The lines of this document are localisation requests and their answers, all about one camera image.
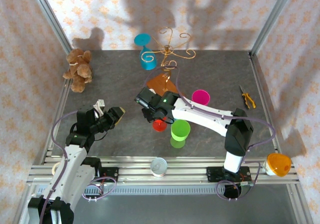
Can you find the red wine glass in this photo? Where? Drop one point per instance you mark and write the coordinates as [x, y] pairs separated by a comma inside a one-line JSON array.
[[160, 127]]

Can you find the green wine glass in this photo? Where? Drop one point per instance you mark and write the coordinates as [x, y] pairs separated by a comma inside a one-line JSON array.
[[180, 130]]

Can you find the pink wine glass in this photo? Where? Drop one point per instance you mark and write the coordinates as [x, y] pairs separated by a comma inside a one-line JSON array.
[[200, 97]]

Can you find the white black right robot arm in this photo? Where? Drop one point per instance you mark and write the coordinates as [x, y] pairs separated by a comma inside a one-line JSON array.
[[205, 118]]

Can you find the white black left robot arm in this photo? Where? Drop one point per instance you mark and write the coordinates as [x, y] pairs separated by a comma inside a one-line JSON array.
[[72, 169]]

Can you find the blue wine glass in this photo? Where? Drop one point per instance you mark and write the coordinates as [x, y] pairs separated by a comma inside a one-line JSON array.
[[147, 63]]

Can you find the orange plastic wine glass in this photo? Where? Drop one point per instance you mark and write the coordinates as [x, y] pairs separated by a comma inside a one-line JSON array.
[[278, 164]]

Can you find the silver tin can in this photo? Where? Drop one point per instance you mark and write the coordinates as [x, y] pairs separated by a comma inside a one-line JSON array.
[[158, 167]]

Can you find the brown teddy bear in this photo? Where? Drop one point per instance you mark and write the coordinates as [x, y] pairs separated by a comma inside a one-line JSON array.
[[80, 68]]

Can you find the white tape roll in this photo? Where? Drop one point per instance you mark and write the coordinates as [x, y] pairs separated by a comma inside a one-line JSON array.
[[53, 169]]

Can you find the yellow black pliers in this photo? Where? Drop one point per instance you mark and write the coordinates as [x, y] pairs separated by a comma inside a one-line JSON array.
[[247, 99]]

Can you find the aluminium table edge rail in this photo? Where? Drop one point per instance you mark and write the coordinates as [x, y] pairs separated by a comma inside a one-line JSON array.
[[260, 88], [63, 93]]

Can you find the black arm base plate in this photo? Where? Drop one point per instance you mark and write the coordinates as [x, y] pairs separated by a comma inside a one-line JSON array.
[[215, 175], [111, 175]]

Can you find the aluminium mounting rail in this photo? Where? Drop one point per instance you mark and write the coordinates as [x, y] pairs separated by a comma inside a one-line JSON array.
[[187, 170]]

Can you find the aluminium frame post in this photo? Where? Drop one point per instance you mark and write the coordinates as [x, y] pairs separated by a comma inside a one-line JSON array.
[[272, 16], [50, 16]]

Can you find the aluminium frame profile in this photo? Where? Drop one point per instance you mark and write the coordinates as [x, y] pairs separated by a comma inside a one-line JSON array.
[[300, 204]]

